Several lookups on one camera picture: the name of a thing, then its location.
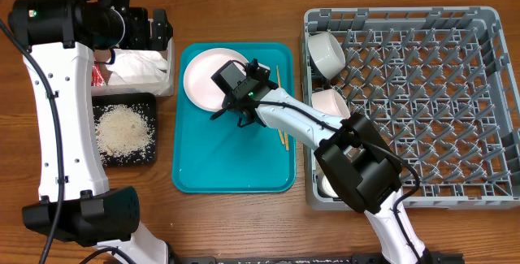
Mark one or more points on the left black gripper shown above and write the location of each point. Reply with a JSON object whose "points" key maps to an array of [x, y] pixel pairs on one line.
{"points": [[140, 38]]}

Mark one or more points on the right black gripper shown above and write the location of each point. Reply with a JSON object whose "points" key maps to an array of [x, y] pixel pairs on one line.
{"points": [[227, 106]]}

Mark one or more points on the white napkin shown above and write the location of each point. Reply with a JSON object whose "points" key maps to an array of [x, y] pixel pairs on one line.
{"points": [[137, 67]]}

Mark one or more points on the large white plate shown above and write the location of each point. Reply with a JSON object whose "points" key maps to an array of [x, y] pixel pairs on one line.
{"points": [[199, 81]]}

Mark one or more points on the wooden chopstick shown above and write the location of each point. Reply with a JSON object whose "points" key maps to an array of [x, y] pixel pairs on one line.
{"points": [[279, 84], [281, 137]]}

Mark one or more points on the red sauce packet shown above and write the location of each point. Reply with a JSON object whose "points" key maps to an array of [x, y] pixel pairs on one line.
{"points": [[97, 77]]}

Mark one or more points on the grey bowl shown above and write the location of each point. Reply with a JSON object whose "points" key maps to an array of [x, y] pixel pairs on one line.
{"points": [[327, 54]]}

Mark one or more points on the cooked rice pile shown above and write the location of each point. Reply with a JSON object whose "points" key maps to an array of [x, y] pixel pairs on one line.
{"points": [[124, 134]]}

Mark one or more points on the white cup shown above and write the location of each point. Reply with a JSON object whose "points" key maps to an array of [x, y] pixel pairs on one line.
{"points": [[325, 187]]}

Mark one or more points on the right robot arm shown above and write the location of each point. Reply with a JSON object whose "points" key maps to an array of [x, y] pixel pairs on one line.
{"points": [[360, 167]]}

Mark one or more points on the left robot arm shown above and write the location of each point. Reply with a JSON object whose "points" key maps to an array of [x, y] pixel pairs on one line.
{"points": [[57, 39]]}

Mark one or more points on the clear plastic waste bin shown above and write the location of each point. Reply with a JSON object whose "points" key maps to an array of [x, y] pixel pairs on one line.
{"points": [[163, 88]]}

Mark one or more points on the grey dishwasher rack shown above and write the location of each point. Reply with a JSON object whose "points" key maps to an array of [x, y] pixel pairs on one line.
{"points": [[439, 85]]}

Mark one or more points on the teal serving tray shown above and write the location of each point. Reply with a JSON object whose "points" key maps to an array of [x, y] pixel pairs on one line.
{"points": [[216, 156]]}

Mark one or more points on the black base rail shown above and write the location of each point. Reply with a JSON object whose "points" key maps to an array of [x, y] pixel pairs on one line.
{"points": [[359, 258]]}

